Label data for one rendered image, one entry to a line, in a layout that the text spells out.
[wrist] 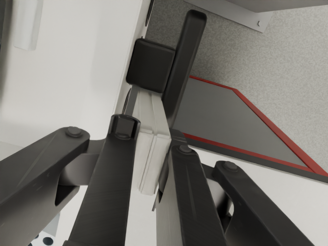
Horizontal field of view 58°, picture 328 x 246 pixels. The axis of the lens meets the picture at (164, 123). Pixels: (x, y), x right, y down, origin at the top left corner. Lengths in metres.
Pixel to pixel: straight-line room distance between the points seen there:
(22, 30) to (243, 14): 0.91
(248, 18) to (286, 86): 0.29
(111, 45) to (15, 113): 0.15
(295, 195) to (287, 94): 0.82
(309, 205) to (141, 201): 0.21
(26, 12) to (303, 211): 0.38
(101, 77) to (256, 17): 0.98
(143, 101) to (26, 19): 0.13
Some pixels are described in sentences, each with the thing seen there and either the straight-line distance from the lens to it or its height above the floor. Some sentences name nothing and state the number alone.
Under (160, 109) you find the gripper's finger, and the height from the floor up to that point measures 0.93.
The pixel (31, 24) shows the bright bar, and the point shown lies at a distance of 0.26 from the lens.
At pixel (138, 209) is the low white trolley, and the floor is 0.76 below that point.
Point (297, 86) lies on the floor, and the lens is 1.21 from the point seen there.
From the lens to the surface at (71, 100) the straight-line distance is 0.27.
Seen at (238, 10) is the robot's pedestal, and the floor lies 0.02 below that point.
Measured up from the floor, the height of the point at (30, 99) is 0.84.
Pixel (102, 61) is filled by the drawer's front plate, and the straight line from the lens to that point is 0.16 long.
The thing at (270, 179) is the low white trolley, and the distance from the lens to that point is 0.40.
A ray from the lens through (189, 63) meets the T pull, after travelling 0.18.
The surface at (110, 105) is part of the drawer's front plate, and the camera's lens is 0.17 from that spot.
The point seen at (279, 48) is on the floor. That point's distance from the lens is 1.16.
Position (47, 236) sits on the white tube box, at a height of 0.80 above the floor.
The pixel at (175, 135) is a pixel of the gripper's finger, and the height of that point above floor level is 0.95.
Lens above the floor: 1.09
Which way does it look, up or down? 71 degrees down
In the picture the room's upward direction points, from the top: 179 degrees counter-clockwise
